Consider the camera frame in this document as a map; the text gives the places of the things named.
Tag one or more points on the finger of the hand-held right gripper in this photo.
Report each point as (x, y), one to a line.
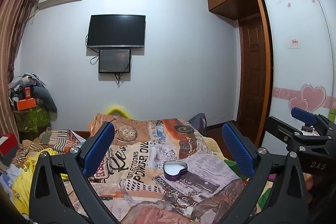
(278, 129)
(304, 115)

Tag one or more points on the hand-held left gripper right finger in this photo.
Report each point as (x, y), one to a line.
(236, 145)

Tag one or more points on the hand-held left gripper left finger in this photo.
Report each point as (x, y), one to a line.
(101, 145)

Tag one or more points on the purple heart-shaped tin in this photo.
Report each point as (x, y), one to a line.
(174, 174)

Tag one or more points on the yellow plastic object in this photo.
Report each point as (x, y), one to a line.
(115, 109)

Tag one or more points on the dark blue bag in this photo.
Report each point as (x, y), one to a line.
(198, 121)

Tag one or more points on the newspaper print blanket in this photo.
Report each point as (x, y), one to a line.
(147, 150)

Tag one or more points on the striped bedsheet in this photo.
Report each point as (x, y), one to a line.
(55, 137)

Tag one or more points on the multicoloured fleece blanket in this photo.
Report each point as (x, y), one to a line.
(267, 184)

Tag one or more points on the brown wooden door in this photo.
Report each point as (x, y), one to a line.
(253, 69)

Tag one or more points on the red white sticker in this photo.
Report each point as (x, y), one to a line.
(294, 43)

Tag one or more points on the grey cushion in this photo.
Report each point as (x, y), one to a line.
(46, 98)

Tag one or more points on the yellow cloth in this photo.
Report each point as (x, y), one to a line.
(23, 174)

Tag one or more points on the orange box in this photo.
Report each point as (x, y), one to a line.
(26, 104)

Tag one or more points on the small red box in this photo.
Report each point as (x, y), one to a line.
(27, 92)

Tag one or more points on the pile of clothes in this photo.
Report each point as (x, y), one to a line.
(23, 81)

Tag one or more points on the striped brown curtain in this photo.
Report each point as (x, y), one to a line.
(13, 29)

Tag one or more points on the small black wall monitor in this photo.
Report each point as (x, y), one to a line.
(114, 61)

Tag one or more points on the black wall television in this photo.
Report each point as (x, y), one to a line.
(116, 29)

